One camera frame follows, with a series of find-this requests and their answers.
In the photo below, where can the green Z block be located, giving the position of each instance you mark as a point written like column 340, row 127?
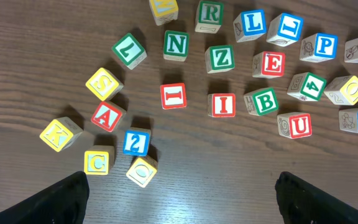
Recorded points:
column 219, row 58

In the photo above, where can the red I block sideways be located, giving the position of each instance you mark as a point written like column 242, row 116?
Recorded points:
column 173, row 96

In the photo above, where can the yellow O block centre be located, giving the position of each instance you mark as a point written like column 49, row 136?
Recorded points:
column 343, row 90

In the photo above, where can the green 4 block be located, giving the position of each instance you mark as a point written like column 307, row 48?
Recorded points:
column 306, row 87

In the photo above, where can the yellow C block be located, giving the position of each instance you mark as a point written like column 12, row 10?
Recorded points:
column 98, row 160

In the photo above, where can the yellow W block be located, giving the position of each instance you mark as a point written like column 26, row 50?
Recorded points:
column 164, row 11

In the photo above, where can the yellow K block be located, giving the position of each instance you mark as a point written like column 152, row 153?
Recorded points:
column 61, row 133

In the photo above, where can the yellow o block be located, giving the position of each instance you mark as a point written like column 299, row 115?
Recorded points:
column 142, row 170
column 343, row 90

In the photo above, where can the blue P block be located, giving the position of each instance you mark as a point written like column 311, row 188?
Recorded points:
column 318, row 48

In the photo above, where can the blue L block upright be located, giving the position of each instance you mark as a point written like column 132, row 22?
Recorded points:
column 249, row 25

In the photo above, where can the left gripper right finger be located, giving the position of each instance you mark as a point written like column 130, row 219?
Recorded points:
column 301, row 202

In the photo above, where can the green B block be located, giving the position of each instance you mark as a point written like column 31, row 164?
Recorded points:
column 262, row 101

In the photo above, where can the blue L block rotated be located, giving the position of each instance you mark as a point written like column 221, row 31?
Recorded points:
column 285, row 30

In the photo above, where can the red E block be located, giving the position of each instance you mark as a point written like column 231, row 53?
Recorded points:
column 268, row 65

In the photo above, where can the red A block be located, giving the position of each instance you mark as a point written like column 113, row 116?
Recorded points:
column 107, row 116

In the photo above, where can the yellow S block left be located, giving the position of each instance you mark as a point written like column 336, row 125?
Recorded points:
column 104, row 84

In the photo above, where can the red U block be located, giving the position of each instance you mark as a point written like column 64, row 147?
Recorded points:
column 294, row 125

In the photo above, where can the blue 2 block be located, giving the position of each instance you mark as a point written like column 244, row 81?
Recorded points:
column 137, row 141

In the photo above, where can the red I block upright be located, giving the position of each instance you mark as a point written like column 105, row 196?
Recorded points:
column 222, row 105

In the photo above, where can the yellow O block left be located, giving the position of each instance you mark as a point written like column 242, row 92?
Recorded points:
column 142, row 170

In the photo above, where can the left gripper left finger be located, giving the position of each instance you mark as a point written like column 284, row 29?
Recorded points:
column 61, row 203

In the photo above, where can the green R block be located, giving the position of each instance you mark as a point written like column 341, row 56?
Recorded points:
column 209, row 17

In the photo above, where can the green N block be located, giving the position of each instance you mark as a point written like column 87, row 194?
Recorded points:
column 176, row 45

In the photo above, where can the green 7 block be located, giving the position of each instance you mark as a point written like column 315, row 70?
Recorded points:
column 129, row 51

